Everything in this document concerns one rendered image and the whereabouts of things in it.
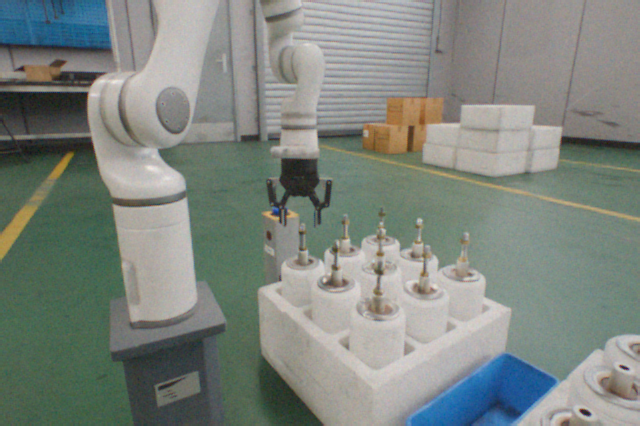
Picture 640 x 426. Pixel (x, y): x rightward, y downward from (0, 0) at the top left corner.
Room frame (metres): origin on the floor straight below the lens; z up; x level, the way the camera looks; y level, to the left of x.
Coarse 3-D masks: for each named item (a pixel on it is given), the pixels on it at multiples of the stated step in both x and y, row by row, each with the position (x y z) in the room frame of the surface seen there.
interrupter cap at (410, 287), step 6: (408, 282) 0.67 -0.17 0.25; (414, 282) 0.67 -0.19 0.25; (432, 282) 0.67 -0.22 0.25; (408, 288) 0.65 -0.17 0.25; (414, 288) 0.66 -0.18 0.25; (432, 288) 0.65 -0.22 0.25; (438, 288) 0.65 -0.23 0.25; (408, 294) 0.63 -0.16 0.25; (414, 294) 0.63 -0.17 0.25; (420, 294) 0.63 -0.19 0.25; (426, 294) 0.63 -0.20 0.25; (432, 294) 0.63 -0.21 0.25; (438, 294) 0.63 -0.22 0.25
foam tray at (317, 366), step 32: (288, 320) 0.68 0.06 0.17; (448, 320) 0.66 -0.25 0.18; (480, 320) 0.66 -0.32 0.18; (288, 352) 0.68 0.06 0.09; (320, 352) 0.59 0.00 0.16; (416, 352) 0.56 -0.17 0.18; (448, 352) 0.58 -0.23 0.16; (480, 352) 0.64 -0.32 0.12; (288, 384) 0.69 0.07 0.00; (320, 384) 0.59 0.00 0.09; (352, 384) 0.52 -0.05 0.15; (384, 384) 0.49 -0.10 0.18; (416, 384) 0.53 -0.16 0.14; (448, 384) 0.59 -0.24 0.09; (320, 416) 0.59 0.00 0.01; (352, 416) 0.51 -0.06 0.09; (384, 416) 0.49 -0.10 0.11
